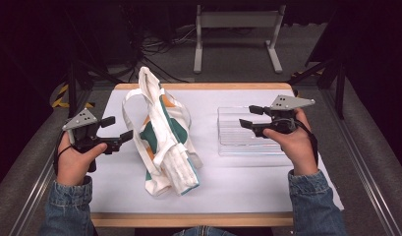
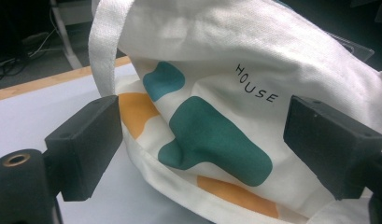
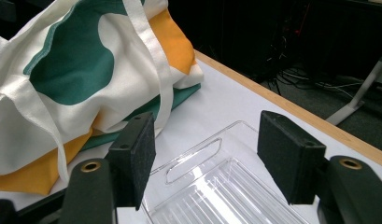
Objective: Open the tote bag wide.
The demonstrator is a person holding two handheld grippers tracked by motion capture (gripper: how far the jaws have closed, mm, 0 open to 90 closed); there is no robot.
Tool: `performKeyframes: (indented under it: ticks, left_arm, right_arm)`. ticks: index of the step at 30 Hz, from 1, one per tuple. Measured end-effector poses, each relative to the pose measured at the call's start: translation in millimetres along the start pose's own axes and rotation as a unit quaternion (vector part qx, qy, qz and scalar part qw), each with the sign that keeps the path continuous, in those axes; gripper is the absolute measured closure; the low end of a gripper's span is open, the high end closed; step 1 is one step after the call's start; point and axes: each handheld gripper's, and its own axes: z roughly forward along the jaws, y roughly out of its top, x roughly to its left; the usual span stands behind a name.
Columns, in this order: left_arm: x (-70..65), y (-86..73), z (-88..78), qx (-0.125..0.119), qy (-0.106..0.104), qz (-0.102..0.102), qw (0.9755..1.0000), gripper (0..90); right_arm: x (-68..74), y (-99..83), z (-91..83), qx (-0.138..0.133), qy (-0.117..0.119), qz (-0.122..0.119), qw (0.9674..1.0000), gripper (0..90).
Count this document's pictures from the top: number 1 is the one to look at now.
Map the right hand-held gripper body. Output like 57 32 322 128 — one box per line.
253 94 316 139

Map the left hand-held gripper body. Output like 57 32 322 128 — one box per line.
61 107 123 174

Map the person's right hand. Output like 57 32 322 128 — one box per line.
261 107 320 177

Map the person's left hand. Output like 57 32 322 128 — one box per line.
56 131 109 187

